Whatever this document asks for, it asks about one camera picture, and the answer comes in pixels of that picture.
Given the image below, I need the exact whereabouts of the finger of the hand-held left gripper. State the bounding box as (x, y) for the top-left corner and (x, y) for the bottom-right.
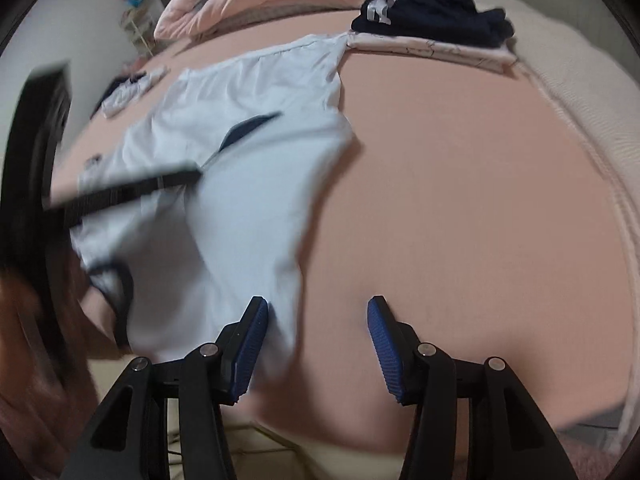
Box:
(50, 167), (201, 228)

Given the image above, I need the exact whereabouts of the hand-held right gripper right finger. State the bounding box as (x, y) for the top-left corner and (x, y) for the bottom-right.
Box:
(367, 296), (583, 480)

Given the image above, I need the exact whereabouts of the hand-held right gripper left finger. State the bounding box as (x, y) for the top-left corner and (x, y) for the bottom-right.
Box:
(60, 296), (270, 480)

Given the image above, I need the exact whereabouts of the light blue shirt navy trim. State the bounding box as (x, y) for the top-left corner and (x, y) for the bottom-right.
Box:
(70, 34), (357, 396)

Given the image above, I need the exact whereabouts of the person's left forearm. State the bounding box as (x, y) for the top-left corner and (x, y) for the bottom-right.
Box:
(0, 260), (118, 466)

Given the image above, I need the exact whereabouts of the crumpled light blue garment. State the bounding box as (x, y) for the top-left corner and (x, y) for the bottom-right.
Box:
(101, 67), (170, 120)

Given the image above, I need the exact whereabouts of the white shelf rack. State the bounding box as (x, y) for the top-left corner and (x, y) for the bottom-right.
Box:
(119, 2), (157, 58)

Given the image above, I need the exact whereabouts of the bed with pink sheet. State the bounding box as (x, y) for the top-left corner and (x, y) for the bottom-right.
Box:
(50, 7), (631, 441)

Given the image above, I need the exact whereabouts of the folded pale pink garment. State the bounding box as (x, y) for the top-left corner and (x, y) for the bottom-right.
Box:
(346, 31), (522, 75)

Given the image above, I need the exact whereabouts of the folded navy garment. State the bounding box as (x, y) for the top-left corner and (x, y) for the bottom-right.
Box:
(350, 0), (516, 52)

